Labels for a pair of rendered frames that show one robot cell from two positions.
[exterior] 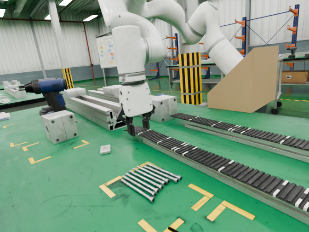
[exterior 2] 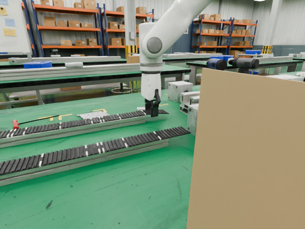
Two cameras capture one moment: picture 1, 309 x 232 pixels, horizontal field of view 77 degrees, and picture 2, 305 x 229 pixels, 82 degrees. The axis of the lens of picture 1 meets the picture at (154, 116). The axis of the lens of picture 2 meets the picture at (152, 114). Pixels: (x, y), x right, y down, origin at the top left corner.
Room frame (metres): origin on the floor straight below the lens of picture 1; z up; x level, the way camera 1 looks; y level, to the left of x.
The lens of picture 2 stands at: (0.76, -0.60, 1.06)
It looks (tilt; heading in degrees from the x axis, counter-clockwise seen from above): 21 degrees down; 101
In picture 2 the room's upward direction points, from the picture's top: straight up
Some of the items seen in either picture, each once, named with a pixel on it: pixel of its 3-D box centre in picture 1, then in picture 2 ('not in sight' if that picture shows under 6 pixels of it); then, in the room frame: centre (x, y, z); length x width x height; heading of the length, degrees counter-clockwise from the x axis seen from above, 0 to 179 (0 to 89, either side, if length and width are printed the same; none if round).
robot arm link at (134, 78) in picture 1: (131, 77); (150, 67); (0.62, 0.06, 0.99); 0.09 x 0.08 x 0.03; 125
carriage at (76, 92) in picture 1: (74, 94); (283, 82); (1.29, 0.52, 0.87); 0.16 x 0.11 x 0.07; 35
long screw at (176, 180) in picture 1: (159, 173); not in sight; (0.39, 0.00, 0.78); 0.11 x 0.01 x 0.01; 43
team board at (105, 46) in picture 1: (118, 66); not in sight; (6.70, 1.02, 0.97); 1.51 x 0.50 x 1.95; 59
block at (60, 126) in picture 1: (63, 125); (181, 92); (0.73, 0.36, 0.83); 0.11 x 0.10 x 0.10; 131
